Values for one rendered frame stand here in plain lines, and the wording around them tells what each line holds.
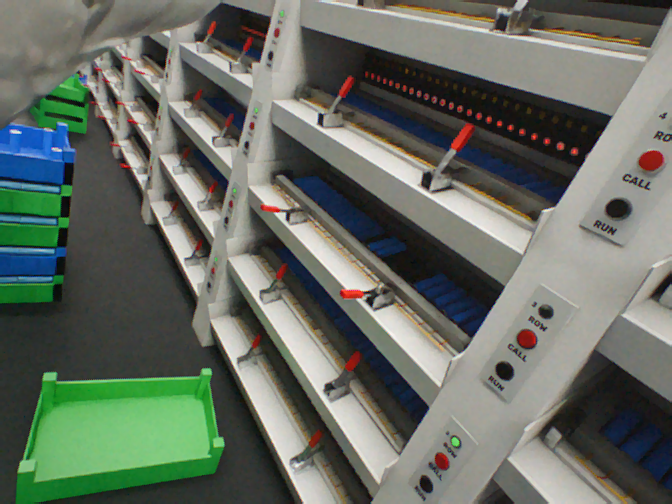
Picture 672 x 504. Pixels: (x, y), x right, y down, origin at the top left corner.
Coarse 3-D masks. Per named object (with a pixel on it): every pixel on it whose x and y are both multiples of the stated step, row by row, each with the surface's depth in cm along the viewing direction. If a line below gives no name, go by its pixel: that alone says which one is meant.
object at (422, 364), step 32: (288, 160) 88; (320, 160) 93; (256, 192) 84; (288, 224) 75; (416, 224) 72; (320, 256) 67; (352, 288) 61; (384, 320) 56; (384, 352) 56; (416, 352) 51; (448, 352) 52; (416, 384) 51
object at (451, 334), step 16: (288, 192) 83; (320, 208) 76; (320, 224) 74; (336, 224) 72; (352, 240) 68; (368, 256) 64; (384, 272) 61; (400, 288) 58; (416, 304) 56; (432, 320) 54; (448, 320) 53; (448, 336) 52; (464, 336) 51
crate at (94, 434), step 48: (48, 384) 73; (96, 384) 78; (144, 384) 83; (192, 384) 88; (48, 432) 72; (96, 432) 75; (144, 432) 78; (192, 432) 82; (48, 480) 61; (96, 480) 65; (144, 480) 70
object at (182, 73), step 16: (208, 16) 126; (224, 16) 128; (176, 32) 127; (176, 48) 126; (176, 64) 128; (176, 80) 130; (192, 80) 133; (208, 80) 136; (160, 128) 138; (176, 128) 138; (160, 176) 144; (144, 192) 152; (144, 208) 152
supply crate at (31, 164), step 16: (16, 128) 93; (32, 128) 94; (64, 128) 97; (0, 144) 92; (32, 144) 96; (64, 144) 98; (0, 160) 79; (16, 160) 80; (32, 160) 82; (48, 160) 83; (64, 160) 85; (0, 176) 80; (16, 176) 82; (32, 176) 83; (48, 176) 85; (64, 176) 86
